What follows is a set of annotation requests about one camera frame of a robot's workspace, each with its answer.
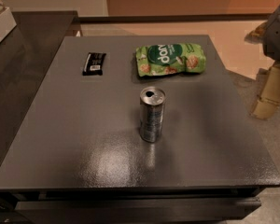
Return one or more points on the grey cabinet drawer front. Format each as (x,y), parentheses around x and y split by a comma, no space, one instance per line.
(138,210)

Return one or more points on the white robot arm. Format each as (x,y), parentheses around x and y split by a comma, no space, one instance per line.
(271,39)

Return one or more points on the black rxbar chocolate bar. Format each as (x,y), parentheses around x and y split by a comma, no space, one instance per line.
(94,64)

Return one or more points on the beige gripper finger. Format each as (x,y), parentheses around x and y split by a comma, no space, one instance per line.
(268,100)

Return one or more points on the dark side counter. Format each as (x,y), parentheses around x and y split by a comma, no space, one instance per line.
(25,57)

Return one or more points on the green rice chip bag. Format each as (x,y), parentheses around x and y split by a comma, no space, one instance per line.
(170,59)

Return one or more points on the silver drink can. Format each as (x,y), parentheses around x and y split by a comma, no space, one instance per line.
(152,104)

